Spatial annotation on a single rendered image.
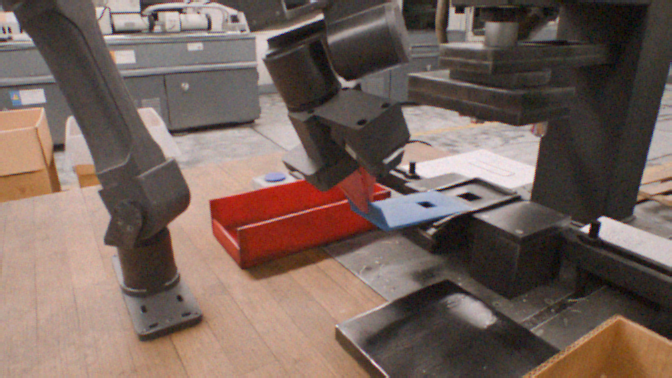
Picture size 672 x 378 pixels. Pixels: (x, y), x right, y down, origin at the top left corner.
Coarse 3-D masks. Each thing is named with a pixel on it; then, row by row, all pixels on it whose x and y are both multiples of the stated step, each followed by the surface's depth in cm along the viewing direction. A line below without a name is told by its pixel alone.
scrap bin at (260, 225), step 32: (256, 192) 71; (288, 192) 74; (320, 192) 77; (384, 192) 70; (224, 224) 69; (256, 224) 59; (288, 224) 62; (320, 224) 65; (352, 224) 68; (256, 256) 61
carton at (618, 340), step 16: (608, 320) 39; (624, 320) 39; (592, 336) 37; (608, 336) 39; (624, 336) 39; (640, 336) 38; (656, 336) 37; (560, 352) 35; (576, 352) 36; (592, 352) 38; (608, 352) 41; (624, 352) 40; (640, 352) 38; (656, 352) 37; (544, 368) 34; (560, 368) 35; (576, 368) 37; (592, 368) 40; (608, 368) 41; (624, 368) 40; (640, 368) 39; (656, 368) 37
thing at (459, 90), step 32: (512, 32) 51; (448, 64) 53; (480, 64) 49; (512, 64) 49; (544, 64) 53; (576, 64) 56; (416, 96) 60; (448, 96) 55; (480, 96) 51; (512, 96) 47; (544, 96) 49; (544, 128) 54
